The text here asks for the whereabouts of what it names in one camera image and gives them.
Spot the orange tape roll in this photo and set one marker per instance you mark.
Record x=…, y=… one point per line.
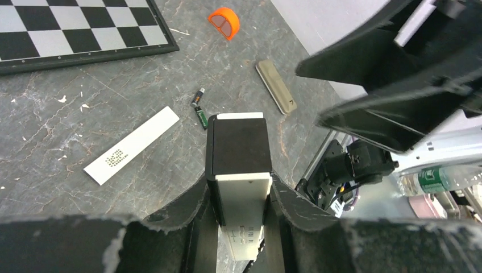
x=225, y=21

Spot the beige remote control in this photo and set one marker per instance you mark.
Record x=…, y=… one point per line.
x=276, y=86

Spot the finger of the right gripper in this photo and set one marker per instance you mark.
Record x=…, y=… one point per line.
x=379, y=54
x=396, y=122

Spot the black white chessboard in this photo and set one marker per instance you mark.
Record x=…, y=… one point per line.
x=38, y=35

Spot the clear plastic bottle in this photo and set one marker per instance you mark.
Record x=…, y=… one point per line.
x=437, y=179

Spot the white remote back cover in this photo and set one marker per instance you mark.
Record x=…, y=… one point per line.
x=119, y=155

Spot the white rectangular bar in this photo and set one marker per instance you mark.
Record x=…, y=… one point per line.
x=238, y=171

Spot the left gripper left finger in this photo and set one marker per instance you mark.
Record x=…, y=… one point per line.
x=188, y=234

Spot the dark spare AA battery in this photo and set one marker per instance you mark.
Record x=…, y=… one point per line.
x=197, y=97

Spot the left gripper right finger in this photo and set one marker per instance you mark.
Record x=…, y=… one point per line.
x=296, y=232

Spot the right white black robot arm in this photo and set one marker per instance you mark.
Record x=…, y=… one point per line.
x=411, y=89

